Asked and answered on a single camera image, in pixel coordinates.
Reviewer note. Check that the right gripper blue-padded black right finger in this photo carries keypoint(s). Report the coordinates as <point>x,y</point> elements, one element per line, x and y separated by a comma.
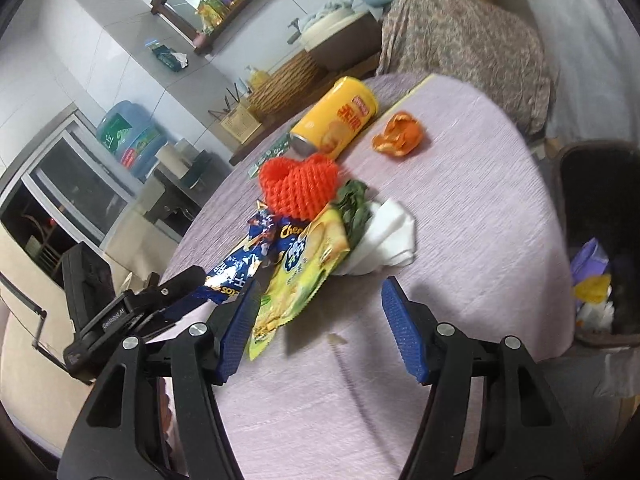
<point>523,432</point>

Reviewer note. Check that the white napkin under wrappers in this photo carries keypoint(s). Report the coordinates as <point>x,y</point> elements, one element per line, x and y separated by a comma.
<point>389,240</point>

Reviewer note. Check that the water dispenser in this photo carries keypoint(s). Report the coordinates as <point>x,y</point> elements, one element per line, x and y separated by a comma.
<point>165,207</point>

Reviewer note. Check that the white cloth cover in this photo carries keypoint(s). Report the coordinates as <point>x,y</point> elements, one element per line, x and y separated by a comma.
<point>593,53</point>

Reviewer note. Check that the purple woven table mat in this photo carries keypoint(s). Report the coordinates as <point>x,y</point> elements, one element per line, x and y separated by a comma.
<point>391,91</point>

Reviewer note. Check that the yellow foam fruit net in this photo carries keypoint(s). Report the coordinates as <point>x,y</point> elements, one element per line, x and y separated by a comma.
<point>593,290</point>

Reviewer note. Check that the floral cloth covered object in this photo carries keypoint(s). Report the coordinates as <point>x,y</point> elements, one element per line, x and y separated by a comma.
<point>476,42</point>

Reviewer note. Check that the green tissue pack on wall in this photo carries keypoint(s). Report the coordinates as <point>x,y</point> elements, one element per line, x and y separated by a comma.
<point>169,57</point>

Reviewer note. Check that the white tissue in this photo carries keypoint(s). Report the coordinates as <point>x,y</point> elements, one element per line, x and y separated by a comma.
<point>596,317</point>

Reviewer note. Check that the blue water jug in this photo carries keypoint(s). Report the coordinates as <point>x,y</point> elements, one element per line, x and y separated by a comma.
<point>130,134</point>

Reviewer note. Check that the green patterned packet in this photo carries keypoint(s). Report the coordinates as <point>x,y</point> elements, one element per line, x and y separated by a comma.
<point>277,149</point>

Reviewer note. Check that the yellow soap dispenser bottle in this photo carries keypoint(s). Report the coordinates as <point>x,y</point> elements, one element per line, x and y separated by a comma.
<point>256,77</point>

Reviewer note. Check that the green leafy vegetable scrap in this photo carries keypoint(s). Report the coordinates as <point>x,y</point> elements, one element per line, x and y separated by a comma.
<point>352,205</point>

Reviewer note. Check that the yellow chips canister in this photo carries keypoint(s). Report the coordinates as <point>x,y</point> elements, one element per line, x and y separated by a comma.
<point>335,120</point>

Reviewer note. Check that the purple plastic glove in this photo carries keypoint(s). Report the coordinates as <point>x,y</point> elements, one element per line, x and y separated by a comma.
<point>591,260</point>

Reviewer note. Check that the blue snack wrapper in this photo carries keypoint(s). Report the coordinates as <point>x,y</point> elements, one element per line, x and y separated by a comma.
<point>268,237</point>

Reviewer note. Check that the black trash bin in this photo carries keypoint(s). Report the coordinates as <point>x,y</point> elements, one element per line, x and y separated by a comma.
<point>595,186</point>

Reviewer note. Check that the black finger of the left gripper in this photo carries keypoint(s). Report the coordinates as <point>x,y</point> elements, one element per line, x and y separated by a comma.
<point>175,284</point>

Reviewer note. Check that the paper towel roll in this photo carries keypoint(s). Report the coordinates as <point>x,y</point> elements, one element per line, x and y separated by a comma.
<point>173,160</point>

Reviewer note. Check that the woven wicker basket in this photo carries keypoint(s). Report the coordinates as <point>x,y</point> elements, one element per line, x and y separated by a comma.
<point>293,79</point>

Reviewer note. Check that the chopstick holder box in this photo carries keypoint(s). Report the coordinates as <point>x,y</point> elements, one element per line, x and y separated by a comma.
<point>240,123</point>

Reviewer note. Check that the red foam fruit net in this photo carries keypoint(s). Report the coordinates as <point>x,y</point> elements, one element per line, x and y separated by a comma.
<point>299,189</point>

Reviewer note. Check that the brass faucet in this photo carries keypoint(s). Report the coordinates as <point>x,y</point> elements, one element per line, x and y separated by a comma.
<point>297,26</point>

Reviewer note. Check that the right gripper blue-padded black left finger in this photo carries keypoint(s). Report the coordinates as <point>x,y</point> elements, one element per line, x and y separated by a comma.
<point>118,434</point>

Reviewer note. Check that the orange peel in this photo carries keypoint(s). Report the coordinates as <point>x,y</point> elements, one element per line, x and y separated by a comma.
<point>402,134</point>

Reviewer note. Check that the yellow-green chips bag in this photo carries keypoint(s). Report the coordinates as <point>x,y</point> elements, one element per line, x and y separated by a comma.
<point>305,266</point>

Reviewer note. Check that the brown rice cooker pot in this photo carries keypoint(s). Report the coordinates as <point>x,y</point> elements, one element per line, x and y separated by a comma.
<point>342,39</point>

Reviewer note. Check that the window frame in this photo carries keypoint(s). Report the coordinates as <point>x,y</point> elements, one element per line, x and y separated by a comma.
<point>64,188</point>

